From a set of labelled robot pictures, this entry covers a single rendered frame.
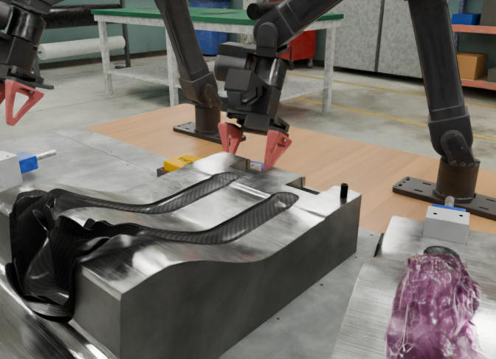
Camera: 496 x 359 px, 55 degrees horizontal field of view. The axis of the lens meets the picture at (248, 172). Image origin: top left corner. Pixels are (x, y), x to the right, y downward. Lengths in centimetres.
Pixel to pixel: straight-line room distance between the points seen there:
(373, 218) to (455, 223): 20
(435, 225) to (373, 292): 21
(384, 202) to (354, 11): 578
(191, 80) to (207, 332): 73
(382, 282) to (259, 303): 14
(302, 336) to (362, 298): 12
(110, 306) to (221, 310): 12
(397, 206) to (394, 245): 25
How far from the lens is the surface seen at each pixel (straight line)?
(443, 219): 63
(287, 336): 54
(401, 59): 625
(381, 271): 47
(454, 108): 82
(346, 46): 665
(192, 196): 65
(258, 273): 50
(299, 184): 69
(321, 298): 59
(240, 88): 77
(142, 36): 826
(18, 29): 97
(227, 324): 50
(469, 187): 87
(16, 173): 99
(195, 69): 111
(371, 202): 85
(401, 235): 63
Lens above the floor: 115
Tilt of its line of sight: 22 degrees down
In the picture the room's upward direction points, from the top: straight up
